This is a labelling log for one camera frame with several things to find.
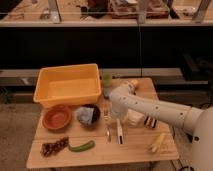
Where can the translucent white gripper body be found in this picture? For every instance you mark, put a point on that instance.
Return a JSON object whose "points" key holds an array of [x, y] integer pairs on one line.
{"points": [[119, 112]]}

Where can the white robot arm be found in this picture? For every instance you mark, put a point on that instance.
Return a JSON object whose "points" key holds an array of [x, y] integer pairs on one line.
{"points": [[192, 120]]}

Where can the yellow plastic tray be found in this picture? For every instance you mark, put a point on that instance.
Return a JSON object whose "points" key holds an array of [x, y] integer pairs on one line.
{"points": [[71, 85]]}

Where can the silver metal fork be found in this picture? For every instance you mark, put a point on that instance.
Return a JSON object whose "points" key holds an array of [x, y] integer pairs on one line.
{"points": [[108, 133]]}

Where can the white plastic cup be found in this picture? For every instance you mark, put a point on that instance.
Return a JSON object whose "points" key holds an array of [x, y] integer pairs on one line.
{"points": [[134, 118]]}

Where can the striped black red sponge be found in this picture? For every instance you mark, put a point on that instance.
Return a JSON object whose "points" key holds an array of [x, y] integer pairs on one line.
{"points": [[150, 122]]}

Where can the dark bowl with cloth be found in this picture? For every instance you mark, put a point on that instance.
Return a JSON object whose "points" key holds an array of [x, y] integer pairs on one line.
{"points": [[88, 114]]}

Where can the wooden table board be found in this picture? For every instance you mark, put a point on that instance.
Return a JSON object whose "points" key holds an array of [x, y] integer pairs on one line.
{"points": [[135, 149]]}

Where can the green and blue bottle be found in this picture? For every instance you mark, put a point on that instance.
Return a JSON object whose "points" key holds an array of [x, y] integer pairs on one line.
{"points": [[107, 84]]}

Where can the green chili pepper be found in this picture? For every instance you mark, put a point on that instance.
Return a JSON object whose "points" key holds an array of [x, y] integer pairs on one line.
{"points": [[86, 146]]}

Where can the orange clay bowl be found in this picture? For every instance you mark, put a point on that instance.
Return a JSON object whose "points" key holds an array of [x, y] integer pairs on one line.
{"points": [[57, 117]]}

